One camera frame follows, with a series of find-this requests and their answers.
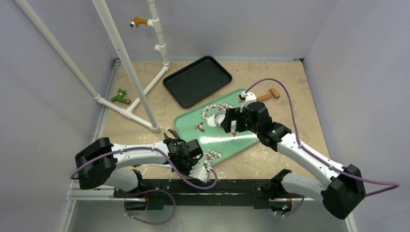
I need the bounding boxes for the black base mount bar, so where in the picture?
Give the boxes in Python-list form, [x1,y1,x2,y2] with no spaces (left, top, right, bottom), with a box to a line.
[113,179,301,211]

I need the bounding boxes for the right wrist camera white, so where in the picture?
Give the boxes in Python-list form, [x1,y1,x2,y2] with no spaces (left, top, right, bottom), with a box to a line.
[238,91,257,112]

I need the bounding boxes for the white PVC pipe frame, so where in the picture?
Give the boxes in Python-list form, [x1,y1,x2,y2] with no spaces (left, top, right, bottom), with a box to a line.
[15,0,170,132]

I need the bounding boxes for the green plastic faucet tap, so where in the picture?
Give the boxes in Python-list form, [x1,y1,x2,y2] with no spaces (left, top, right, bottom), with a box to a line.
[110,88,131,104]

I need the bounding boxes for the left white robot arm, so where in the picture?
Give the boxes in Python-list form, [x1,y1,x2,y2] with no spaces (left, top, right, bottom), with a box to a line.
[72,137,209,198]

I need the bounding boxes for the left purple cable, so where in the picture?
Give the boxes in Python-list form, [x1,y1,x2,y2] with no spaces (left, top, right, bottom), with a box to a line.
[70,146,219,225]

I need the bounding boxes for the wooden dough roller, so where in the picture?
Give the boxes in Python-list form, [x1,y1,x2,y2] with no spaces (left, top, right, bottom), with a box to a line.
[257,87,280,102]

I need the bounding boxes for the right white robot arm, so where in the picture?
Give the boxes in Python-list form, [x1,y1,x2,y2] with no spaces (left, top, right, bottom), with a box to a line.
[221,101,366,219]

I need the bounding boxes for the black handled pliers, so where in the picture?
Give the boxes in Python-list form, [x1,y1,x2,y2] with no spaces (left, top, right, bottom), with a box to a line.
[163,129,180,140]

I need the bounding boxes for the aluminium rail frame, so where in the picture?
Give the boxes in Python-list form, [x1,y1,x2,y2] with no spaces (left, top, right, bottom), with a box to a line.
[59,58,358,232]

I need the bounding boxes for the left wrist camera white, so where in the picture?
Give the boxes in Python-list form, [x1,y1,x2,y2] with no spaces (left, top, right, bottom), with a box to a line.
[188,163,209,183]

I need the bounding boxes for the white dough ball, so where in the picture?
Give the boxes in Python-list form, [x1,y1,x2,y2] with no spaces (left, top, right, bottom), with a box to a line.
[207,116,222,127]

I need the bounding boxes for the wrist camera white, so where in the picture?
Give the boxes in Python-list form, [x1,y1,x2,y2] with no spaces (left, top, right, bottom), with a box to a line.
[238,91,257,112]
[188,163,209,183]

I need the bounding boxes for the black plastic tray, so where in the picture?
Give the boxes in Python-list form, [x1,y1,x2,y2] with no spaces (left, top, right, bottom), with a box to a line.
[163,56,233,108]

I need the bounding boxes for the green floral tray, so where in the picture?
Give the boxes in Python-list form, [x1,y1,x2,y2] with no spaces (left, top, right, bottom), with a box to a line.
[174,88,259,166]

